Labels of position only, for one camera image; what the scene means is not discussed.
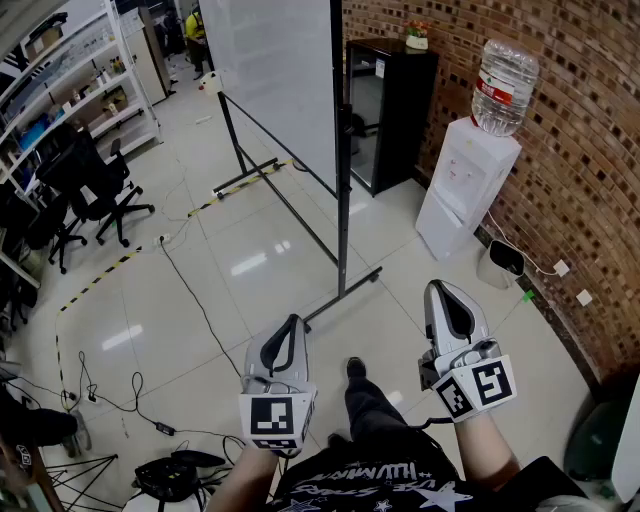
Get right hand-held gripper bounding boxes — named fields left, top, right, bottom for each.
left=418, top=278, right=519, bottom=424

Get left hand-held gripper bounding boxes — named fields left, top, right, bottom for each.
left=238, top=314, right=319, bottom=459

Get white whiteboard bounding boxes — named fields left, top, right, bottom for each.
left=198, top=0, right=384, bottom=334

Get person's left forearm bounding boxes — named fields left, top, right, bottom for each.
left=206, top=443, right=281, bottom=512

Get person's right forearm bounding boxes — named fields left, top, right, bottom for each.
left=452, top=413, right=522, bottom=497

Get white waste bin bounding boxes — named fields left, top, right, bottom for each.
left=475, top=238, right=527, bottom=291

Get black trousers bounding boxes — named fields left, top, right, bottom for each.
left=343, top=373, right=419, bottom=454

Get white water dispenser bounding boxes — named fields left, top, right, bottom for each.
left=415, top=116, right=523, bottom=263

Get black floor device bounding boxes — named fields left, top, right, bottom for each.
left=132, top=448, right=230, bottom=505

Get black graphic t-shirt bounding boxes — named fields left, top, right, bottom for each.
left=267, top=439, right=591, bottom=512

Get yellow black floor tape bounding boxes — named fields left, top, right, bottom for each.
left=186, top=158, right=297, bottom=219
left=53, top=246, right=144, bottom=401

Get dark green bag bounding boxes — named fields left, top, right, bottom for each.
left=563, top=398, right=627, bottom=482

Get black glass-door cabinet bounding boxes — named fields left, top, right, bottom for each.
left=345, top=38, right=441, bottom=198

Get black tripod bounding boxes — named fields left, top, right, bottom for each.
left=41, top=451, right=122, bottom=512

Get clear water bottle red label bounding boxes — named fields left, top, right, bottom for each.
left=470, top=38, right=541, bottom=138

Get black mesh office chair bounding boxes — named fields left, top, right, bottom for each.
left=23, top=192, right=89, bottom=276
left=36, top=123, right=157, bottom=249

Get white desk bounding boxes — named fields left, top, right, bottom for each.
left=0, top=248, right=42, bottom=290

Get small white box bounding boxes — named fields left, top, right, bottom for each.
left=199, top=70, right=224, bottom=97

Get potted flowers in white pot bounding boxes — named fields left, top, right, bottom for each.
left=403, top=19, right=433, bottom=52

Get beige tall cabinet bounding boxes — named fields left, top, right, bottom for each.
left=119, top=8, right=172, bottom=107

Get white metal shelf rack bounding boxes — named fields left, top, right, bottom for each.
left=0, top=0, right=162, bottom=201

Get cardboard box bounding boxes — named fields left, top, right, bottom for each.
left=24, top=23, right=65, bottom=62

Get long black floor cable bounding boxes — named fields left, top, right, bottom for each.
left=158, top=241, right=247, bottom=379

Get white power cable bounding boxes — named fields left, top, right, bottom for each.
left=486, top=209, right=559, bottom=277

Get black power adapter with cable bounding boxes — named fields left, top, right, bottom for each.
left=59, top=349, right=236, bottom=451

